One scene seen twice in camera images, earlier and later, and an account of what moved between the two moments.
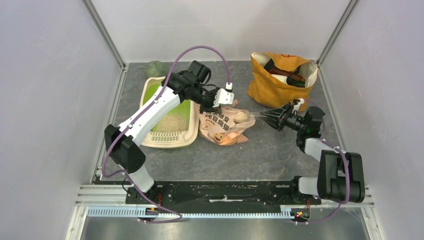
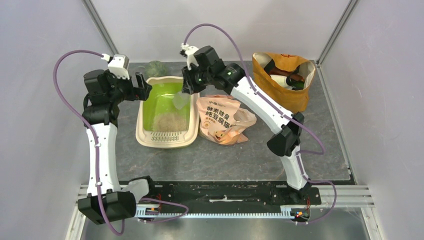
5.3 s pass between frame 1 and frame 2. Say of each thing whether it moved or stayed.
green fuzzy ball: stayed
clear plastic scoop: moved
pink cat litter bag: stayed
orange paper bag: stayed
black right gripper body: moved
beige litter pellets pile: stayed
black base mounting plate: stayed
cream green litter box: stayed
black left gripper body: moved
